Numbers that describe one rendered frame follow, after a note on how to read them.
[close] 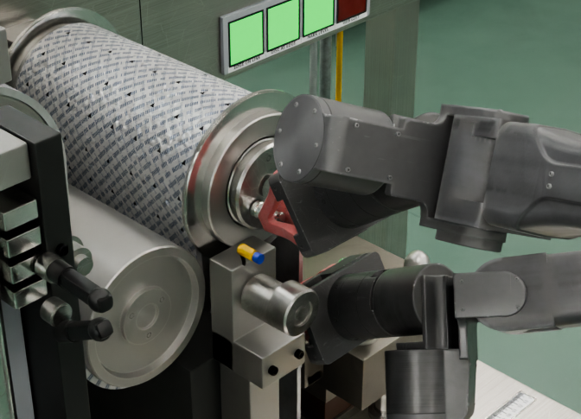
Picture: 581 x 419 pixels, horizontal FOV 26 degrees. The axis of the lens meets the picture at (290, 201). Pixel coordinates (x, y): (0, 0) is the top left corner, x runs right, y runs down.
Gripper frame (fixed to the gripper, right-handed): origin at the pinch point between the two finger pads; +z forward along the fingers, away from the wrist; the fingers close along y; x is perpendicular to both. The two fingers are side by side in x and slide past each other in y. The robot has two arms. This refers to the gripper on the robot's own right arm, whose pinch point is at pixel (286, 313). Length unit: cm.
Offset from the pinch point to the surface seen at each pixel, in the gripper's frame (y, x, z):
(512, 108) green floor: 237, -26, 166
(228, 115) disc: -8.8, 19.8, -14.0
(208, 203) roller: -11.9, 14.0, -11.6
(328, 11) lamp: 37.6, 24.0, 20.1
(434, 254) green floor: 153, -44, 136
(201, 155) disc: -11.8, 17.7, -12.8
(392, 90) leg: 71, 9, 48
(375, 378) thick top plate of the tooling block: 5.8, -9.6, -1.6
